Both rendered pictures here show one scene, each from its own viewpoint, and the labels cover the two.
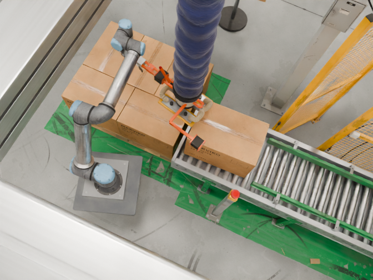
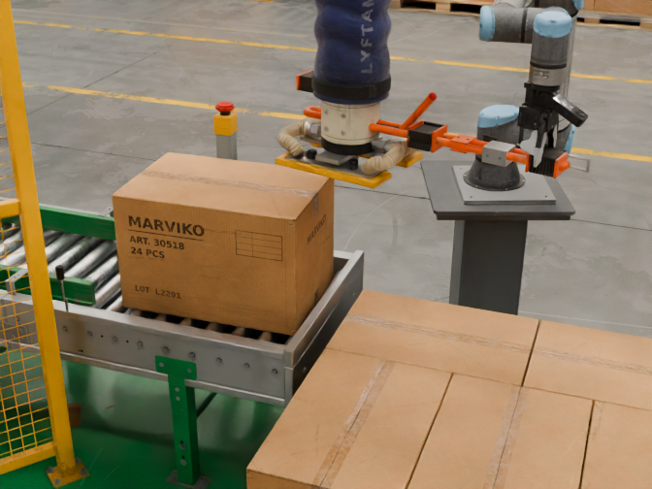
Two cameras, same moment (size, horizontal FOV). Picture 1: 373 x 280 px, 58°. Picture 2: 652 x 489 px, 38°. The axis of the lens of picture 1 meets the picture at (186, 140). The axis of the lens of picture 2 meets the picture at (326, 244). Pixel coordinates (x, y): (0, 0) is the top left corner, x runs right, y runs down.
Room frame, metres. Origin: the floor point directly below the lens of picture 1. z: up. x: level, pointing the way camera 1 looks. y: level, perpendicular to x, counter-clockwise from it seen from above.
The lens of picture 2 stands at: (3.82, 0.27, 2.08)
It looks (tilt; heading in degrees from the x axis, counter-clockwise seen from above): 26 degrees down; 186
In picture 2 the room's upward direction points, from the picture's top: straight up
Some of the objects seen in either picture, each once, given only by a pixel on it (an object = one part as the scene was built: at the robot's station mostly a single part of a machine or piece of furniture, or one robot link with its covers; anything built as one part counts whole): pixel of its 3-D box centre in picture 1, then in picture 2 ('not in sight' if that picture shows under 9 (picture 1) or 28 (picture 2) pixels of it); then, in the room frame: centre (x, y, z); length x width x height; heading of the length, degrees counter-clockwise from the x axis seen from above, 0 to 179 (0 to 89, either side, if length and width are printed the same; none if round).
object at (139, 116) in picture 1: (141, 89); (509, 462); (1.64, 0.58, 0.34); 1.20 x 1.00 x 0.40; 77
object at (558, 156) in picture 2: not in sight; (546, 162); (1.50, 0.60, 1.21); 0.08 x 0.07 x 0.05; 63
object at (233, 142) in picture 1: (224, 139); (228, 239); (1.11, -0.33, 0.75); 0.60 x 0.40 x 0.40; 79
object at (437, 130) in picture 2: (161, 76); (427, 136); (1.33, 0.29, 1.21); 0.10 x 0.08 x 0.06; 153
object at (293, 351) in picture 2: (188, 129); (327, 303); (1.20, 0.00, 0.58); 0.70 x 0.03 x 0.06; 167
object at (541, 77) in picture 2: not in sight; (546, 75); (1.48, 0.58, 1.43); 0.10 x 0.09 x 0.05; 152
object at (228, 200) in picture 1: (222, 205); (230, 237); (0.58, -0.44, 0.50); 0.07 x 0.07 x 1.00; 77
